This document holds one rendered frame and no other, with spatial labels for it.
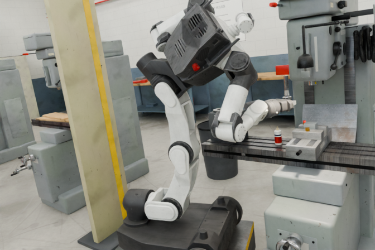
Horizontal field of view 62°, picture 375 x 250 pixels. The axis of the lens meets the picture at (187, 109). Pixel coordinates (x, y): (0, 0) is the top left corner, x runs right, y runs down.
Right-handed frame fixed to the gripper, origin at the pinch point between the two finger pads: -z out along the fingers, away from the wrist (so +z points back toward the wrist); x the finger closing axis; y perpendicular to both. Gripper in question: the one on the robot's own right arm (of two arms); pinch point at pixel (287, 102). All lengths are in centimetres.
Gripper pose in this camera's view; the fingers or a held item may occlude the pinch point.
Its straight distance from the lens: 173.3
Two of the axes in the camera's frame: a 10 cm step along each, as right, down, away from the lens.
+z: -8.2, 2.1, -5.3
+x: -5.6, -0.9, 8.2
